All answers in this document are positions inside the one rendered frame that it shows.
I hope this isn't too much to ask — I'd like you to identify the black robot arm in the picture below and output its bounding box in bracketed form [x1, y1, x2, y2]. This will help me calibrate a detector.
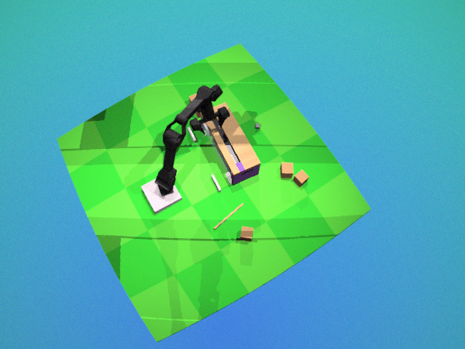
[154, 84, 222, 196]

